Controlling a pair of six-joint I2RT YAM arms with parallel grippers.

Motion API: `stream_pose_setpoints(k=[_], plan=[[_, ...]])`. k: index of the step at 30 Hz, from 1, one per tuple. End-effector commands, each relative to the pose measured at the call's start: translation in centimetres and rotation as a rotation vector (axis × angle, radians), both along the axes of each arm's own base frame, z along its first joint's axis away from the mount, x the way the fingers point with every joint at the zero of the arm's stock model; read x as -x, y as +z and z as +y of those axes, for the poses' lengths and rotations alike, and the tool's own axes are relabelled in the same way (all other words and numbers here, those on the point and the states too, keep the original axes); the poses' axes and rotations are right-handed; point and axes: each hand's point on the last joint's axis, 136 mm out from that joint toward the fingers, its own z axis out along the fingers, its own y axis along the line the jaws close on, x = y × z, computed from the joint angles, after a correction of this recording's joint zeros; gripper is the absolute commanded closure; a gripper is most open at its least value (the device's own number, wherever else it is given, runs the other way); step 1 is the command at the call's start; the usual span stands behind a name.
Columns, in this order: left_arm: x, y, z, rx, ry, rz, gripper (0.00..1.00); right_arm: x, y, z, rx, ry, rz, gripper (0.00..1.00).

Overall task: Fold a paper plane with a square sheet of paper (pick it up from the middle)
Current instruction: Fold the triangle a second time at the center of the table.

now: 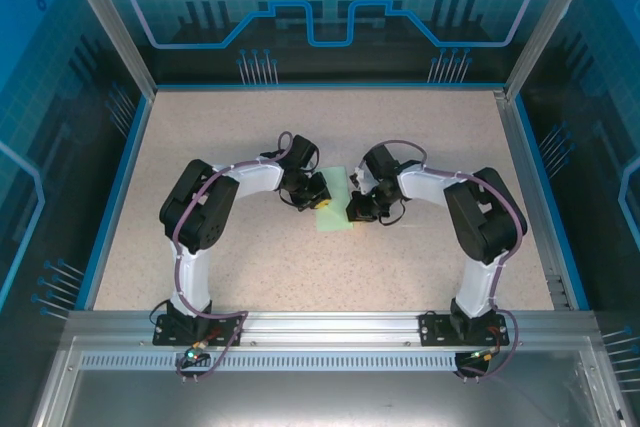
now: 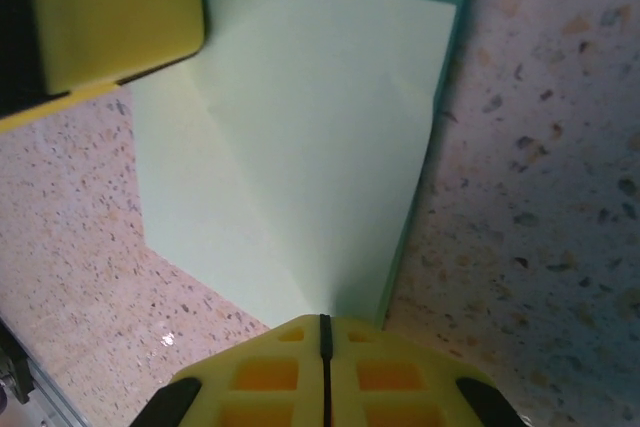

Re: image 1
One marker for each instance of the light green paper sheet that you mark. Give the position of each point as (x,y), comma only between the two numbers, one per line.
(335,217)

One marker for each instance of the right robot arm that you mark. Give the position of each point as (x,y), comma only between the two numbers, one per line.
(477,287)

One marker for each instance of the grey metal sheet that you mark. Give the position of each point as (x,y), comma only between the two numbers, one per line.
(325,402)

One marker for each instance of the blue table edge strip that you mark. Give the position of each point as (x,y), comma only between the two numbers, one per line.
(551,202)
(119,197)

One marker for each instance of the blue printed side panel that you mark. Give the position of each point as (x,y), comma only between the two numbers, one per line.
(40,97)
(600,97)

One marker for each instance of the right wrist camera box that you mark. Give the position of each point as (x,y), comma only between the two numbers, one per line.
(360,178)

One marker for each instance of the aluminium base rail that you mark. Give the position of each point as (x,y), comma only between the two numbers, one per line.
(325,327)

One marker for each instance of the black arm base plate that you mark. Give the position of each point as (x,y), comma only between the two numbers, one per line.
(425,339)
(167,339)

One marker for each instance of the aluminium side rail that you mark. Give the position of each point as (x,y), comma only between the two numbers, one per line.
(520,147)

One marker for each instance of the aluminium frame post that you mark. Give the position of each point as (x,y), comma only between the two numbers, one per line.
(111,22)
(549,22)

